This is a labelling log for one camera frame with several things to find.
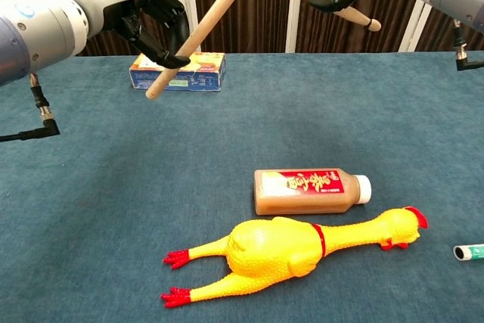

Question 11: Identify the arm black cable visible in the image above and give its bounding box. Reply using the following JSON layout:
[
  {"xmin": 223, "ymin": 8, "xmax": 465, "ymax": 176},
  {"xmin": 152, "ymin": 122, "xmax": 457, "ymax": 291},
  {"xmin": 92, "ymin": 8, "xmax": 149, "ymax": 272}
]
[
  {"xmin": 0, "ymin": 73, "xmax": 61, "ymax": 143},
  {"xmin": 452, "ymin": 18, "xmax": 484, "ymax": 72}
]

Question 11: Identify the yellow rubber chicken toy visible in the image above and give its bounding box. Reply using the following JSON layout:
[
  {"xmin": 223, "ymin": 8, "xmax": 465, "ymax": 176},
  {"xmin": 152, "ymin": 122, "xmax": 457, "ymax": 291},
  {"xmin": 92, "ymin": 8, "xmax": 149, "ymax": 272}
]
[{"xmin": 160, "ymin": 206, "xmax": 430, "ymax": 309}]

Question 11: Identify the plain wooden drumstick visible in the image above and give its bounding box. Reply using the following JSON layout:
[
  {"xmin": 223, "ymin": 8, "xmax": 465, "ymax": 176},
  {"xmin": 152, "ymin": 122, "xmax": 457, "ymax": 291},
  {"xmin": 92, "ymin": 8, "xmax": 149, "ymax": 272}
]
[{"xmin": 144, "ymin": 0, "xmax": 259, "ymax": 101}]

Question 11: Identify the blue yellow cardboard box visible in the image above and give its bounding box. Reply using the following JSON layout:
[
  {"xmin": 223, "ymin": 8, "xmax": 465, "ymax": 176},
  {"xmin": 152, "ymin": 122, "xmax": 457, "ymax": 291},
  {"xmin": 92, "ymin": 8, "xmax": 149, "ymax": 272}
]
[{"xmin": 129, "ymin": 50, "xmax": 227, "ymax": 93}]

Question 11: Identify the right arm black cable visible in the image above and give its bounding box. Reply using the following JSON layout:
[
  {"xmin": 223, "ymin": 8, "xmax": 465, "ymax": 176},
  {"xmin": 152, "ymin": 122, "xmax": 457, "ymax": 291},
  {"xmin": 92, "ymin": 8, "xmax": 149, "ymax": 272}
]
[{"xmin": 452, "ymin": 18, "xmax": 484, "ymax": 72}]

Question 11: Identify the brown drink bottle white cap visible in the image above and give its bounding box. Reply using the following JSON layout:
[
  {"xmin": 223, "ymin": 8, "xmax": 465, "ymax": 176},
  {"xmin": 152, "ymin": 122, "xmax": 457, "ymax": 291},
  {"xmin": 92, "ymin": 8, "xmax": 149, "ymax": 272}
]
[{"xmin": 253, "ymin": 168, "xmax": 372, "ymax": 216}]

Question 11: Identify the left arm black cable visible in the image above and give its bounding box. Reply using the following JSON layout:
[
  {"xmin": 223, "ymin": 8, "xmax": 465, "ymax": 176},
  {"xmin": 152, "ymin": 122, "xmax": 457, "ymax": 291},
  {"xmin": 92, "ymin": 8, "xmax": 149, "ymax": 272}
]
[{"xmin": 0, "ymin": 73, "xmax": 61, "ymax": 143}]

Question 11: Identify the teal felt table cover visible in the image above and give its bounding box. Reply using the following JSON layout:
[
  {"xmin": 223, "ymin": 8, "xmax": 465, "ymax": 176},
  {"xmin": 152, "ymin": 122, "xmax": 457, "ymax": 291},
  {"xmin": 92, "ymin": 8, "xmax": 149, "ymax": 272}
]
[{"xmin": 0, "ymin": 50, "xmax": 484, "ymax": 323}]

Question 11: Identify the green white marker pen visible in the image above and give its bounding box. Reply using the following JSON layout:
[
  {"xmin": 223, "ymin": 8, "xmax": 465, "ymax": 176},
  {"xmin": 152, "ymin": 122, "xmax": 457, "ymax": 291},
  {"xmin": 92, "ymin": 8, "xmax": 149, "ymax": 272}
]
[{"xmin": 452, "ymin": 243, "xmax": 484, "ymax": 262}]

